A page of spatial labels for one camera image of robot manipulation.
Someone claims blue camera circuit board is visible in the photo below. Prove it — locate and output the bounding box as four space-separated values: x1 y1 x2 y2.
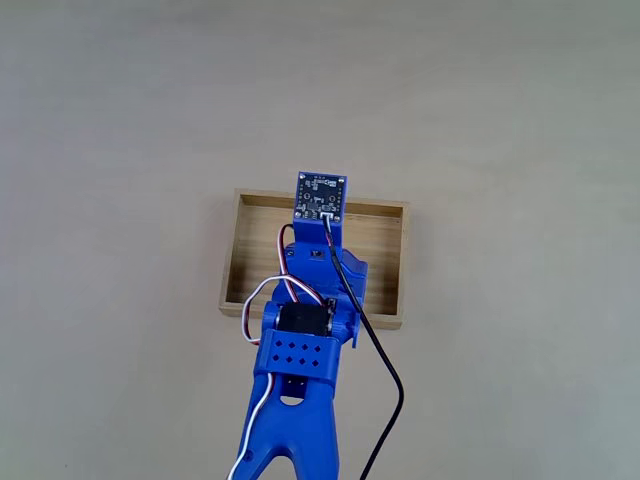
291 170 350 224

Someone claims shallow wooden box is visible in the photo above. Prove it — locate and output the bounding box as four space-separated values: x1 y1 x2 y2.
218 187 411 332

